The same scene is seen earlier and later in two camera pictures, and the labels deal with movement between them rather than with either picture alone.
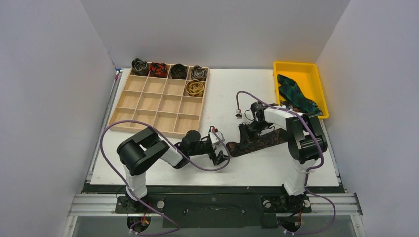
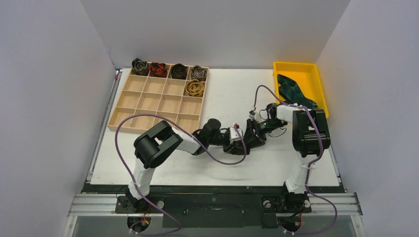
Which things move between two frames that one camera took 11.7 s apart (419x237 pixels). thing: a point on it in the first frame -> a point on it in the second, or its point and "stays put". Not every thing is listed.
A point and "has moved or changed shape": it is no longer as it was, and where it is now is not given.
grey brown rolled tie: x=198 y=73 stays put
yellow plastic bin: x=308 y=75 stays put
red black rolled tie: x=158 y=69 stays put
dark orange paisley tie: x=269 y=138 has moved or changed shape
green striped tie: x=290 y=89 stays put
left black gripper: x=218 y=159 -> x=227 y=147
